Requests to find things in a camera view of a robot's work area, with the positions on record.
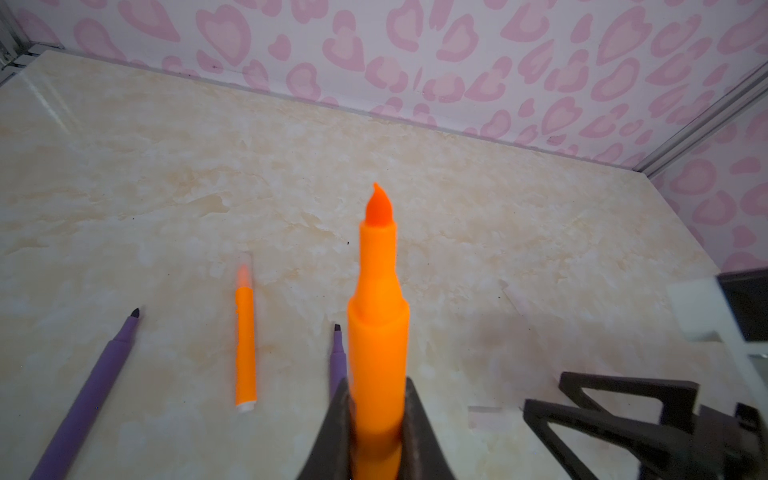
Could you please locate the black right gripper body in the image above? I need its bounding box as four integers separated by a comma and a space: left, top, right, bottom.
659, 403, 767, 479

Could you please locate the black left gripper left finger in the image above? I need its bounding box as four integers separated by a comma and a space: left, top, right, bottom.
296, 379, 350, 480

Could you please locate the purple marker pen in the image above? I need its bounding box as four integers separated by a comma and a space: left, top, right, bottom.
329, 323, 347, 398
30, 308, 141, 479

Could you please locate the orange highlighter pen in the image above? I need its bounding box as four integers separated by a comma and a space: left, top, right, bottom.
235, 288, 258, 412
347, 184, 410, 479

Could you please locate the purple marker pen left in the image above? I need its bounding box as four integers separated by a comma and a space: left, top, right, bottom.
30, 308, 141, 479

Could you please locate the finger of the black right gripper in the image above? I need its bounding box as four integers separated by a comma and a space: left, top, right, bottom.
523, 399, 697, 479
558, 372, 699, 420

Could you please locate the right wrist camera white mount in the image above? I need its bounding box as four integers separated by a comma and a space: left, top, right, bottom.
666, 268, 767, 414

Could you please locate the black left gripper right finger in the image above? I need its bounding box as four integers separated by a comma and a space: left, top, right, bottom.
405, 378, 456, 480

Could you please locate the purple marker pen right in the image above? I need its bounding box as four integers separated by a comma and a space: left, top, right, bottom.
329, 323, 347, 398

